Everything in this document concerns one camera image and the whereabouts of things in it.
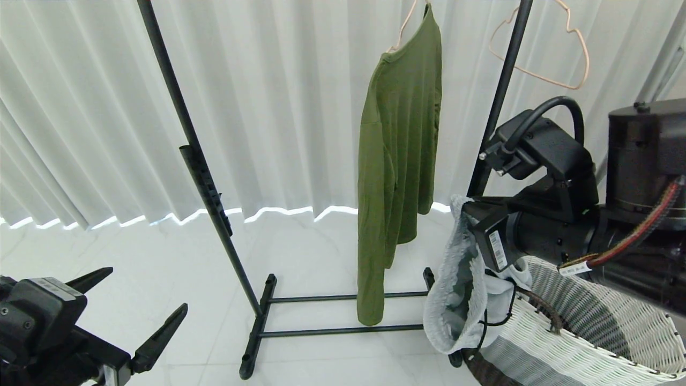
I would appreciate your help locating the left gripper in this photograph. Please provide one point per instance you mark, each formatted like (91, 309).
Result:
(86, 364)

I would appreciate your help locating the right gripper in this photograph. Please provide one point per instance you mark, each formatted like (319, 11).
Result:
(541, 236)

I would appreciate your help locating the pale grey shorts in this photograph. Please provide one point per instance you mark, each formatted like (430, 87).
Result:
(455, 300)

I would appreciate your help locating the green long-sleeved shirt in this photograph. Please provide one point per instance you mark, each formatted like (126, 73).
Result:
(396, 161)

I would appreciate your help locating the pink clothes hanger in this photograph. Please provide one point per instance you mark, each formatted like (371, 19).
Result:
(584, 59)
(399, 35)

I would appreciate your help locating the white laundry basket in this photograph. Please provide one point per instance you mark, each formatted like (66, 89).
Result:
(546, 343)

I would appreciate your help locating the black clothes rack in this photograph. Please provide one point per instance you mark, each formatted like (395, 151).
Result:
(193, 155)

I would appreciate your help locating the white curtain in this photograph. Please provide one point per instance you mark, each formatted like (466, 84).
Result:
(268, 107)

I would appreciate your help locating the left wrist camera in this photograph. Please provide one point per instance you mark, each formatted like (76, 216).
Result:
(37, 311)

